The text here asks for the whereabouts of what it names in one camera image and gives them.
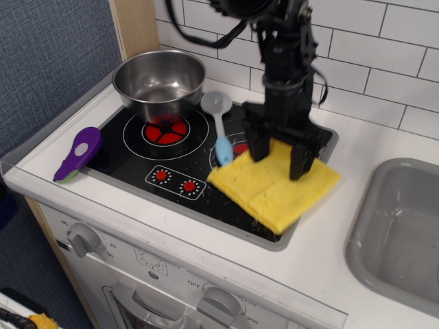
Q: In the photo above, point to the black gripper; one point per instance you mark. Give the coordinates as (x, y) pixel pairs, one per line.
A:
(285, 116)

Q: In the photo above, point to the yellow towel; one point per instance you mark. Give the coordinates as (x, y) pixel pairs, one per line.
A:
(264, 190)

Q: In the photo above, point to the blue handled ladle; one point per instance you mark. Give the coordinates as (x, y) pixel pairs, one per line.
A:
(217, 104)

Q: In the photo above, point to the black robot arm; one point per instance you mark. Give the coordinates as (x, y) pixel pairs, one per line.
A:
(287, 50)

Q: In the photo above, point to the black toy stovetop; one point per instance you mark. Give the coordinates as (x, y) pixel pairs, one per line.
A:
(168, 165)

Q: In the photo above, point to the stainless steel pot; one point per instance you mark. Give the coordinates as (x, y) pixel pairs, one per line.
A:
(160, 86)

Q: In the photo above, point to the grey sink basin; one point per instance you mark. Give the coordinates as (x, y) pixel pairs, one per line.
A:
(393, 245)

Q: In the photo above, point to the grey right oven knob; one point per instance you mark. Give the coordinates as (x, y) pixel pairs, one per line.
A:
(219, 306)

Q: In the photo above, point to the grey oven knob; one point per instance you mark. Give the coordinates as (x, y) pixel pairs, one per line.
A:
(82, 239)
(219, 306)

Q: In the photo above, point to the wooden side panel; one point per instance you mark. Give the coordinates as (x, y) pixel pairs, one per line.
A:
(135, 26)

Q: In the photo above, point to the purple toy eggplant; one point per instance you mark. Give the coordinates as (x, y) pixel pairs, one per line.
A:
(86, 144)

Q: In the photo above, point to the grey left oven knob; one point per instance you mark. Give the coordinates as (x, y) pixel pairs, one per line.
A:
(82, 239)

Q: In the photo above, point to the yellow object bottom left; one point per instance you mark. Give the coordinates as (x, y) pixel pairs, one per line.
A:
(43, 322)

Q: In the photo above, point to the grey oven door handle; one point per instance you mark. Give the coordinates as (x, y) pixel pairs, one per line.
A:
(151, 310)

